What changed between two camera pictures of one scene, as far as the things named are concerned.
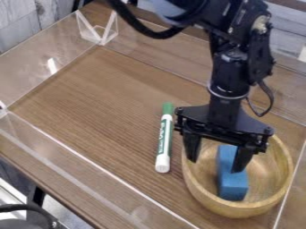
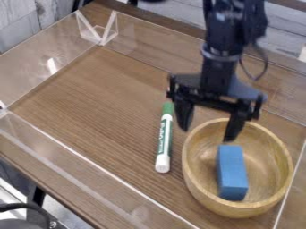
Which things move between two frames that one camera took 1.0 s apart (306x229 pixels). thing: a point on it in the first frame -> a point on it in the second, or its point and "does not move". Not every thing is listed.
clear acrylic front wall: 54,189 does not move
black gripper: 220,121 -> 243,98
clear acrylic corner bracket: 97,34 does not move
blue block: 231,182 does not move
